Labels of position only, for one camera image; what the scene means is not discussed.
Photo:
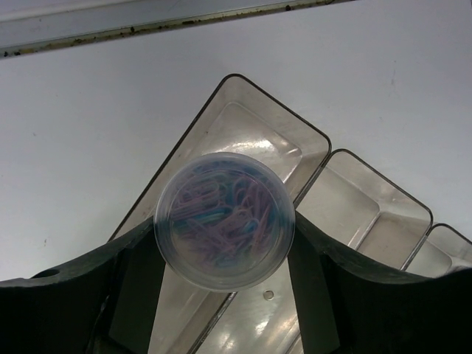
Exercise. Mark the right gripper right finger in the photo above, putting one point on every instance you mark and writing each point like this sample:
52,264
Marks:
349,303

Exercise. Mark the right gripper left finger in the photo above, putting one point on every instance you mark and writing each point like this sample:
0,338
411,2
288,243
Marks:
104,301

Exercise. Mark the paperclip jar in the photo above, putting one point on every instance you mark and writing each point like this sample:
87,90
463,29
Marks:
224,222

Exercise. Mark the clear compartment organizer tray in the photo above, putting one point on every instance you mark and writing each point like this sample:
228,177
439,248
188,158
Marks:
335,190

